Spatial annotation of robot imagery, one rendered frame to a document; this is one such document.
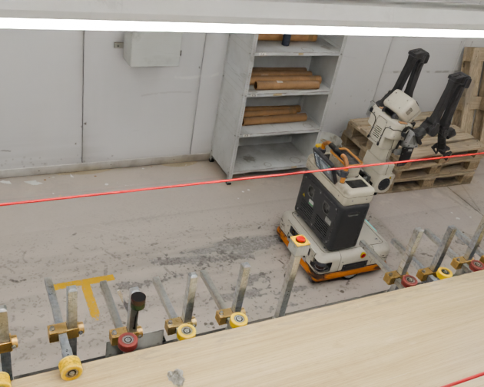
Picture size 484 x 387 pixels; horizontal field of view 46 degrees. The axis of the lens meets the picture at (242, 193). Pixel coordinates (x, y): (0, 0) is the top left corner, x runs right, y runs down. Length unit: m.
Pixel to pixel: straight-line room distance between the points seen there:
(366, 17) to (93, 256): 3.02
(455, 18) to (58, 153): 3.76
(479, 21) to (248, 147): 3.86
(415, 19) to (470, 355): 1.66
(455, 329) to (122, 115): 3.20
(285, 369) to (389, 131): 2.08
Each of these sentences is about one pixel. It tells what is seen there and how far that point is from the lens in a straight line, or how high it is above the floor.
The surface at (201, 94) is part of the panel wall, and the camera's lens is 5.11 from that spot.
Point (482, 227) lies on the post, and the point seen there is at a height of 1.10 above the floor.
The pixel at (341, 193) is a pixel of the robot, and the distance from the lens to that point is 3.91.
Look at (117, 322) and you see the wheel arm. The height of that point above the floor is 0.86.
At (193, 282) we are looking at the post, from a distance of 2.43.
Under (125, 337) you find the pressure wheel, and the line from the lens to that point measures 2.46.
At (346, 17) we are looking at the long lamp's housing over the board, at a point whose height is 2.35.
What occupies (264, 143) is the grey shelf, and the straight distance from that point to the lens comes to 5.66.
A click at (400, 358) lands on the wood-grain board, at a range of 2.69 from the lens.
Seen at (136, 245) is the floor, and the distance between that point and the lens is 4.33.
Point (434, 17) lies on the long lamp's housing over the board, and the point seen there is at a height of 2.36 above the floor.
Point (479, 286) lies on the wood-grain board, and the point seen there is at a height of 0.90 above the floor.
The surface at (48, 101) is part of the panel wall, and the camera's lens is 4.77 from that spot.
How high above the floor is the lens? 2.73
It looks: 33 degrees down
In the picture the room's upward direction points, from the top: 11 degrees clockwise
